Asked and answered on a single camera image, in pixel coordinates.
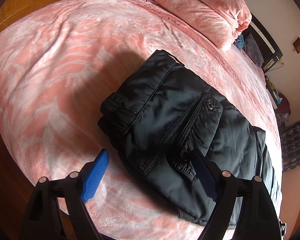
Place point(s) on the black pants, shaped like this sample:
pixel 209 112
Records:
pixel 161 113

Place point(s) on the pink floral bed blanket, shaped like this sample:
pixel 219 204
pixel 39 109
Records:
pixel 59 63

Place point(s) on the dark red garment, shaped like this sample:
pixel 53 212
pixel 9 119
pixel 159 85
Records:
pixel 284 106

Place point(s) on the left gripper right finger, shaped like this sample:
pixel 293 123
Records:
pixel 222 187

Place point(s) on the dark patterned curtain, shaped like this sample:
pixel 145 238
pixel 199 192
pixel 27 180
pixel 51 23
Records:
pixel 290 146

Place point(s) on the blue cloth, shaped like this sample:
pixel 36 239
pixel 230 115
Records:
pixel 239 42

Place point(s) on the black bed headboard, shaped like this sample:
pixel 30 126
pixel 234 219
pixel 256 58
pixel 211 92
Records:
pixel 269 49

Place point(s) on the dark grey pillow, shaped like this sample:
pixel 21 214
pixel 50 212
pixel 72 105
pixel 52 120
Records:
pixel 252 50

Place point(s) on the white bedside table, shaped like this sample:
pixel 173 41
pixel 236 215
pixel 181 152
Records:
pixel 273 94

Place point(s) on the brown wall ornament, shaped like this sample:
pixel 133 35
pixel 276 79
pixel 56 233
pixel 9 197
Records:
pixel 296 45

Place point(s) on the folded pink quilt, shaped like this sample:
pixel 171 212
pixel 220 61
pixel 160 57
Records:
pixel 220 21

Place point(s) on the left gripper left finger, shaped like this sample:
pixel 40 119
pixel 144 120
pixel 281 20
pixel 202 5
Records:
pixel 78 188

